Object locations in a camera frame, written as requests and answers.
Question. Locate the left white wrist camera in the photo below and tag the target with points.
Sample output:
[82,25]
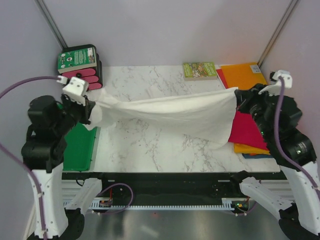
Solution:
[75,88]

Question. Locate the black pink drawer stand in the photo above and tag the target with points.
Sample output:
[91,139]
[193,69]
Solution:
[92,75]

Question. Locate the orange plastic folder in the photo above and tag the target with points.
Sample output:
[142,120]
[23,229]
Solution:
[244,76]

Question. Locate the white t shirt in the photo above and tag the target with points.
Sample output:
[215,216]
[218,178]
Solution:
[206,115]

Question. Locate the left aluminium frame post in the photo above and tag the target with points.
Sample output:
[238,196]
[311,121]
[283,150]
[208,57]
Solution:
[42,6]

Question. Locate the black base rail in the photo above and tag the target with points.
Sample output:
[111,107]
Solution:
[165,189]

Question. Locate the aluminium frame post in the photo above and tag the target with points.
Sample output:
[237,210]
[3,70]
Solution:
[42,6]
[289,11]

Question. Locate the right aluminium frame post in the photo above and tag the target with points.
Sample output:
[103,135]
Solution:
[289,11]

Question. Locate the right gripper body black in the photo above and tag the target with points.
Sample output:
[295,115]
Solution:
[254,103]

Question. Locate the green book on stand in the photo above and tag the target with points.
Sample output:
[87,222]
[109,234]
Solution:
[76,60]

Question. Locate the light green book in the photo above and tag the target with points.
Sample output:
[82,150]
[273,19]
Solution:
[199,71]

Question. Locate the red folder under orange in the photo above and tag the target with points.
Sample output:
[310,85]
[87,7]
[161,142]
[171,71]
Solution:
[222,78]

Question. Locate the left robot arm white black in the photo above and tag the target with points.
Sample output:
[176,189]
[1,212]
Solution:
[43,154]

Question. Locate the magenta folded t shirt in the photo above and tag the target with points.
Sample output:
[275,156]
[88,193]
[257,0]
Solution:
[244,131]

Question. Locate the green plastic tray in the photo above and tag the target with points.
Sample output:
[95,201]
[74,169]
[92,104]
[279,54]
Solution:
[79,150]

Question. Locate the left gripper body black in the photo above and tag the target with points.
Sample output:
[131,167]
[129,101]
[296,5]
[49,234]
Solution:
[75,112]

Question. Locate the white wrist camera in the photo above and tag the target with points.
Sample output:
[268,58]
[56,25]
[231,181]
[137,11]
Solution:
[280,80]
[75,88]

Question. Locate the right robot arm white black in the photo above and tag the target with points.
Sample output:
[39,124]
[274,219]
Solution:
[277,118]

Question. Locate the white slotted cable duct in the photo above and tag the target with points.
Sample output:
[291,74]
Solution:
[226,205]

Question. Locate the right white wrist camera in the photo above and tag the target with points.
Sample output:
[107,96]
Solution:
[280,80]

